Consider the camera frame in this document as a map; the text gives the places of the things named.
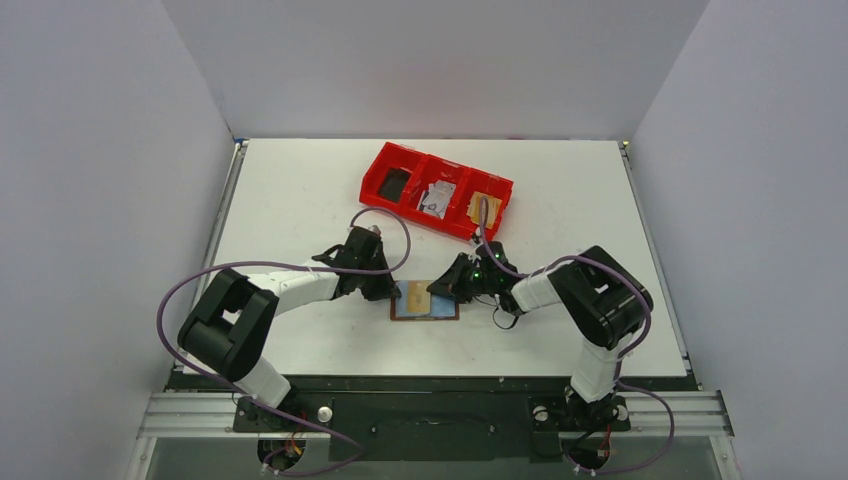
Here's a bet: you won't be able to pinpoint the yellow credit card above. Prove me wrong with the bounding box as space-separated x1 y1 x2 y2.
405 280 432 316

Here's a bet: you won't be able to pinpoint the brown leather card holder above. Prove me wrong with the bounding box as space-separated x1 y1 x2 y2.
389 280 459 321

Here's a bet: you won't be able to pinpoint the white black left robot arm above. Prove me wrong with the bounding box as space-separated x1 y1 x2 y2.
177 226 401 430

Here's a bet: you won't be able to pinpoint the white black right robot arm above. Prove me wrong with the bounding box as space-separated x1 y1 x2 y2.
428 241 654 427

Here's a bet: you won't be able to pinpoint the black card in bin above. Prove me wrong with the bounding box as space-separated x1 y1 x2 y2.
377 168 411 204

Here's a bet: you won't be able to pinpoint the yellow card in bin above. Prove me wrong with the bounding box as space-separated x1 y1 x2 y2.
467 191 502 230

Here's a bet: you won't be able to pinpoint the white grey cards in bin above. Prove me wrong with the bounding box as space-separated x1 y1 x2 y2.
418 180 456 219

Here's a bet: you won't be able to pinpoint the red three-compartment plastic bin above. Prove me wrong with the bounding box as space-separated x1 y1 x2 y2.
359 142 514 240

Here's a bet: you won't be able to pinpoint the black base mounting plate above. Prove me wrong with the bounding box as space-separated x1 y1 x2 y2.
165 374 698 464

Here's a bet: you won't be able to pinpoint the aluminium front rail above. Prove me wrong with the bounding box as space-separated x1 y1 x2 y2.
137 391 734 439

